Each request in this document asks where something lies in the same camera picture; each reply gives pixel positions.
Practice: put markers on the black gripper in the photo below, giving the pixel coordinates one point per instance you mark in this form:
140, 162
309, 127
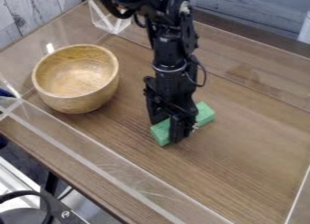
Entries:
168, 93

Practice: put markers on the green rectangular block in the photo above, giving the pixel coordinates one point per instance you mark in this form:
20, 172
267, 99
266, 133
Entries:
159, 130

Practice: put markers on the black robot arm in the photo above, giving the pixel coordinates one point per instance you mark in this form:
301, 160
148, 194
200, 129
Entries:
168, 22

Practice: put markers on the light wooden bowl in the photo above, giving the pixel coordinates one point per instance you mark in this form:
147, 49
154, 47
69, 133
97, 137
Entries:
76, 78

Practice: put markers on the black table leg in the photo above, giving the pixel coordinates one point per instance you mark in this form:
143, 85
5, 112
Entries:
51, 183

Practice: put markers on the clear acrylic tray wall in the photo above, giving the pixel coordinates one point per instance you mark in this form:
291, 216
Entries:
235, 173

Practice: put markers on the clear acrylic corner bracket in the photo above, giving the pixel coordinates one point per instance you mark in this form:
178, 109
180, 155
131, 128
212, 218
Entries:
107, 22

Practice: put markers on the black metal bracket with screw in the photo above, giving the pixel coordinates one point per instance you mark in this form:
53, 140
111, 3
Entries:
61, 214

